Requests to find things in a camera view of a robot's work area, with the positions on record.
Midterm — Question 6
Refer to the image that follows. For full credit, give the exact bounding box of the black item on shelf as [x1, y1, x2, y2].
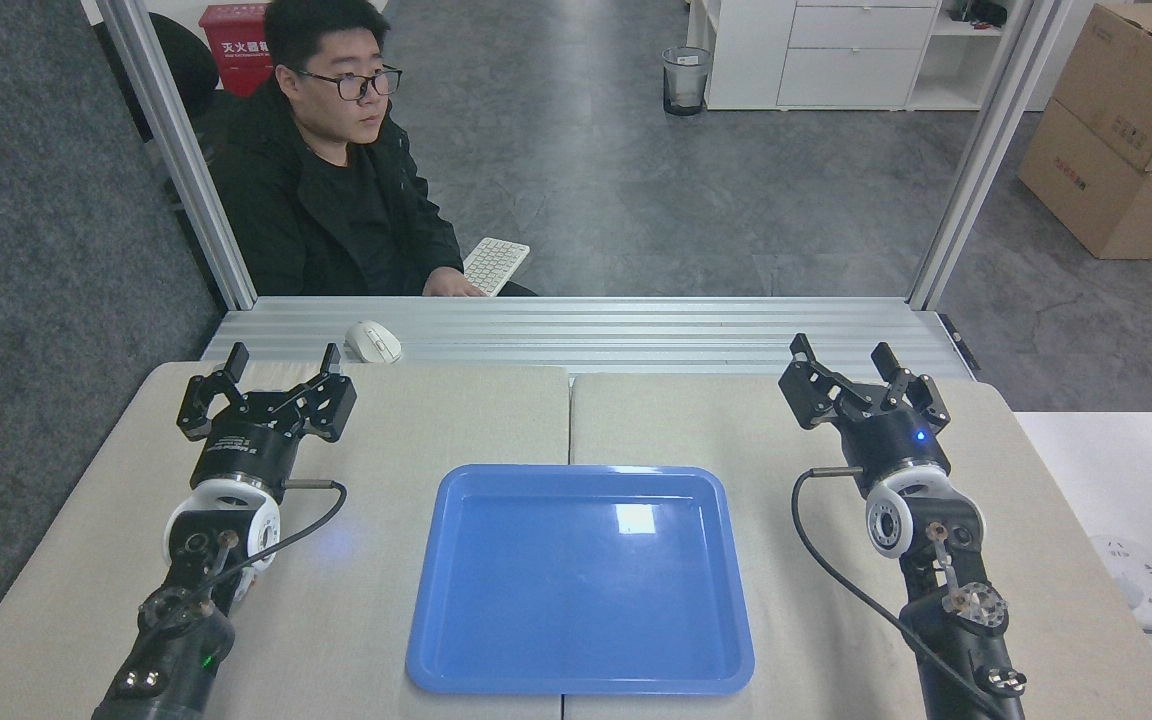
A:
[946, 0, 1009, 29]

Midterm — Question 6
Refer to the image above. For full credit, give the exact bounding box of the silver aluminium post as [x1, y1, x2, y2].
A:
[908, 0, 1075, 311]
[96, 0, 257, 311]

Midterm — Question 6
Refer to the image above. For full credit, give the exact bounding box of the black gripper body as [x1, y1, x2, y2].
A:
[836, 400, 951, 493]
[190, 418, 302, 491]

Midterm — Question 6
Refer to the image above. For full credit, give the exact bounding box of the white drawer cabinet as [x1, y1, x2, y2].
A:
[686, 0, 1009, 112]

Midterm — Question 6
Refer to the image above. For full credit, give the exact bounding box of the grey mesh waste bin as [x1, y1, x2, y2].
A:
[662, 46, 714, 117]

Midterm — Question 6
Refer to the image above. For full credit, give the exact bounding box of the white computer mouse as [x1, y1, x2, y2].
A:
[344, 320, 404, 365]

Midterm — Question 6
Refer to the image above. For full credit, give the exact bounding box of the white keyboard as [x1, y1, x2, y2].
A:
[462, 237, 531, 298]

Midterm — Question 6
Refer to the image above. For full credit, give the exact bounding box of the silver aluminium rail platform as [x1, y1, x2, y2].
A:
[201, 296, 977, 381]

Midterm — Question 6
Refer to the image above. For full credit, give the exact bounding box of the white power strip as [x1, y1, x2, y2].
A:
[1091, 535, 1152, 629]

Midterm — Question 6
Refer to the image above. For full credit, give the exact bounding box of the white side table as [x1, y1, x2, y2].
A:
[1014, 412, 1152, 720]

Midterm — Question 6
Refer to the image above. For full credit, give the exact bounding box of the large cardboard box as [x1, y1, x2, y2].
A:
[1017, 98, 1152, 261]

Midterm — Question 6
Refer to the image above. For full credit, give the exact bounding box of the black rail end bracket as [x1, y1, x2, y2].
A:
[936, 313, 981, 373]

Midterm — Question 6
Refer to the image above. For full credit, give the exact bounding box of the black office chair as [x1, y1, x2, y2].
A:
[93, 12, 237, 146]

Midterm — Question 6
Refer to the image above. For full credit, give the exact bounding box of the red fire equipment box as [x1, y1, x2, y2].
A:
[199, 3, 273, 99]

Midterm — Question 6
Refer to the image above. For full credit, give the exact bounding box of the person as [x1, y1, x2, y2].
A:
[206, 0, 537, 298]

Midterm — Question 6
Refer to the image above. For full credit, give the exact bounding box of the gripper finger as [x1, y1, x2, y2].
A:
[869, 342, 951, 427]
[176, 342, 252, 441]
[778, 333, 872, 432]
[271, 343, 358, 443]

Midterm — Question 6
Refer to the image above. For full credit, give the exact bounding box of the person's left hand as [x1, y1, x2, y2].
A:
[422, 267, 487, 299]

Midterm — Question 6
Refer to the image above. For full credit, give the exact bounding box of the small cardboard box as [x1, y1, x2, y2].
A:
[1051, 3, 1152, 176]

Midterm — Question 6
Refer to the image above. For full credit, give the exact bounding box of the blue plastic tray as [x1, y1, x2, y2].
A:
[406, 464, 756, 697]

